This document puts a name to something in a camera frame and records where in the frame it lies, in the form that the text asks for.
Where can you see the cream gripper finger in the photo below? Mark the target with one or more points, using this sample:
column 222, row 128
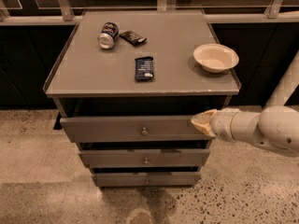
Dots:
column 202, row 122

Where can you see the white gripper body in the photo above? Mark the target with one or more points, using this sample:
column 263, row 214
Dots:
column 222, row 123

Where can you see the grey top drawer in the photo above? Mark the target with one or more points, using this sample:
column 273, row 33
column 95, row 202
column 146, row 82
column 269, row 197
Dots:
column 131, row 129

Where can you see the grey drawer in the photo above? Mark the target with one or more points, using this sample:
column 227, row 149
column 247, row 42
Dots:
column 150, row 179
column 131, row 129
column 140, row 158

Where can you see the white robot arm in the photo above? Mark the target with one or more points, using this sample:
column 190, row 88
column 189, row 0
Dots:
column 275, row 129

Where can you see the grey middle drawer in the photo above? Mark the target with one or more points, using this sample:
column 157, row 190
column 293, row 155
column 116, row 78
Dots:
column 140, row 158

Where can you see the grey drawer cabinet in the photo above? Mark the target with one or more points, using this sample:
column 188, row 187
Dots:
column 88, row 81

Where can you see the grey bottom drawer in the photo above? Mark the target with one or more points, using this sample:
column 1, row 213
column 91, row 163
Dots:
column 150, row 179

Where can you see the white bowl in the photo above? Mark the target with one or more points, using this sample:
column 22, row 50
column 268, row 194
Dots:
column 215, row 58

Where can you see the blue snack bar wrapper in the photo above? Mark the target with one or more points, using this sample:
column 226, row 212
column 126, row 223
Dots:
column 144, row 69

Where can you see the dark brown snack packet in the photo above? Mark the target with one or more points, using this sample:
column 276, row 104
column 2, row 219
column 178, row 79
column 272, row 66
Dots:
column 133, row 38

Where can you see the blue soda can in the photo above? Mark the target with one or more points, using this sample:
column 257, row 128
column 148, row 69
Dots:
column 108, row 35

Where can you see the metal railing frame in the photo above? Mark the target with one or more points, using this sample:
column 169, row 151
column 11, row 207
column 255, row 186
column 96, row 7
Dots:
column 62, row 12

